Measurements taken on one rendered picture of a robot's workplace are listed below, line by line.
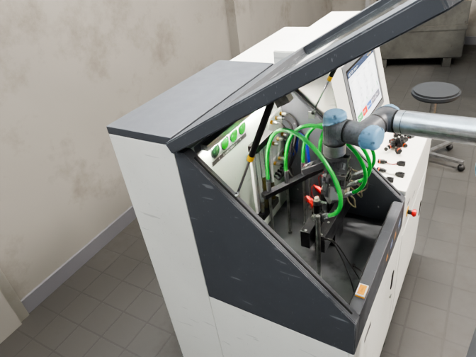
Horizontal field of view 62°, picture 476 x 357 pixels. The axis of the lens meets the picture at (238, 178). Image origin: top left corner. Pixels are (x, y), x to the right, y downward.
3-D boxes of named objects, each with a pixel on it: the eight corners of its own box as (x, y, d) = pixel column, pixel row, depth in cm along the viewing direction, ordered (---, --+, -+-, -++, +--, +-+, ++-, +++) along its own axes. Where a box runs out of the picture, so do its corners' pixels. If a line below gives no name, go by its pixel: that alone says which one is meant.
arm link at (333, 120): (340, 119, 121) (316, 113, 126) (339, 151, 127) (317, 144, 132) (354, 110, 125) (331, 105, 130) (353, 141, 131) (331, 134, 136)
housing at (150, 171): (234, 401, 200) (170, 137, 119) (189, 377, 214) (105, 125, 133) (330, 231, 296) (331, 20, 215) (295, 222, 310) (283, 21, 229)
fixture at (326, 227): (324, 265, 158) (324, 237, 150) (301, 258, 163) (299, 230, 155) (351, 215, 181) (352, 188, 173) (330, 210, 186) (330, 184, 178)
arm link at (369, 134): (392, 118, 121) (360, 111, 128) (373, 133, 115) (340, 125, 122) (389, 141, 125) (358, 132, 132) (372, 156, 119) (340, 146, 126)
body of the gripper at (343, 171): (344, 192, 136) (345, 161, 129) (320, 187, 140) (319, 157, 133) (351, 180, 141) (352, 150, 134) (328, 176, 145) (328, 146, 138)
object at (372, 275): (358, 346, 132) (360, 314, 123) (344, 341, 134) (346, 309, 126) (399, 231, 175) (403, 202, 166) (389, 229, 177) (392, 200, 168)
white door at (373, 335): (351, 448, 168) (358, 351, 131) (346, 445, 169) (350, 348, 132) (389, 328, 212) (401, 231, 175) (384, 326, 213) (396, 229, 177)
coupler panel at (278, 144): (278, 176, 176) (273, 112, 159) (271, 175, 178) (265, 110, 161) (290, 161, 185) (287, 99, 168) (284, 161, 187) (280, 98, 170)
